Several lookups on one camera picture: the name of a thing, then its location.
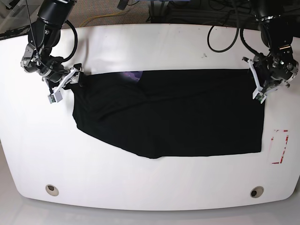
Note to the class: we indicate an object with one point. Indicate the black rod on floor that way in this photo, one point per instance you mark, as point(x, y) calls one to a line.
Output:
point(15, 32)

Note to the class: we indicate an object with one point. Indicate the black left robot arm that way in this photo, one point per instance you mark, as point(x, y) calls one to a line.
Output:
point(275, 31)

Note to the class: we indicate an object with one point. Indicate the red tape rectangle marking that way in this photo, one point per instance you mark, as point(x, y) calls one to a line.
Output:
point(278, 145)

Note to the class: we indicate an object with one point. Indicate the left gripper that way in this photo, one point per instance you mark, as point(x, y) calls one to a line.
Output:
point(274, 71)

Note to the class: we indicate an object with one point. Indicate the table cable grommet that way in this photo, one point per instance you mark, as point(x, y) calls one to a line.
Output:
point(257, 192)
point(52, 190)

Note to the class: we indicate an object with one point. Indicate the black T-shirt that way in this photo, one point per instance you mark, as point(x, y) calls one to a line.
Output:
point(172, 113)

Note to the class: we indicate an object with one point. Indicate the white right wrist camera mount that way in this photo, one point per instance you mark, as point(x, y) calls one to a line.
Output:
point(72, 77)

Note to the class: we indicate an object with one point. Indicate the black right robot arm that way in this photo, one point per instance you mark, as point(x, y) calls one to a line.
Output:
point(43, 36)

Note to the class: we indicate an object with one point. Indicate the left table cable grommet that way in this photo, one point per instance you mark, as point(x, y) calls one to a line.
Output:
point(52, 190)

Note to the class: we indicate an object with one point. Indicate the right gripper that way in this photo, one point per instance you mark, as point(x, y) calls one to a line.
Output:
point(54, 76)

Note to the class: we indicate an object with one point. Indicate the right table cable grommet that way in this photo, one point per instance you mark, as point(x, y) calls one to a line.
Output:
point(257, 192)

